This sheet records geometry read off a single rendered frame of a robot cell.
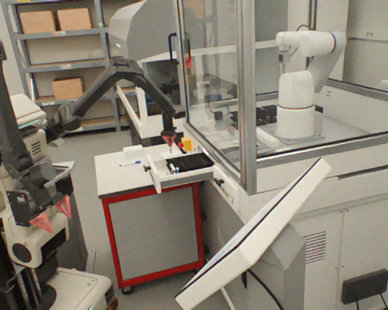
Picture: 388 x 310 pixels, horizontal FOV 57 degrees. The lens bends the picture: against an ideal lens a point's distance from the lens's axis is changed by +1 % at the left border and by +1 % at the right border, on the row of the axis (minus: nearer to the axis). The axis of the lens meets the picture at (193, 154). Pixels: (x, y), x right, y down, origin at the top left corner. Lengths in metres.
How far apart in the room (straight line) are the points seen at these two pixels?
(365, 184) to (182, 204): 1.00
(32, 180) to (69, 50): 4.81
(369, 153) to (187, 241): 1.20
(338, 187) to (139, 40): 1.59
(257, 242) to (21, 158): 0.85
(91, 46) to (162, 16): 3.48
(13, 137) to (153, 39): 1.50
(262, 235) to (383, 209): 1.19
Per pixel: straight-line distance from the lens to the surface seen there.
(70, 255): 2.66
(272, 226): 0.84
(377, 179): 1.80
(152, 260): 2.32
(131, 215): 2.12
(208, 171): 1.83
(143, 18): 2.54
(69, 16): 5.53
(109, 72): 1.51
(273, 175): 1.47
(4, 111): 1.26
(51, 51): 6.04
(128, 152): 2.43
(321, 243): 1.81
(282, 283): 1.01
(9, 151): 1.29
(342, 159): 1.63
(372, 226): 1.94
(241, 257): 0.76
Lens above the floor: 1.65
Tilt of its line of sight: 22 degrees down
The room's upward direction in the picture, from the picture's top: 5 degrees counter-clockwise
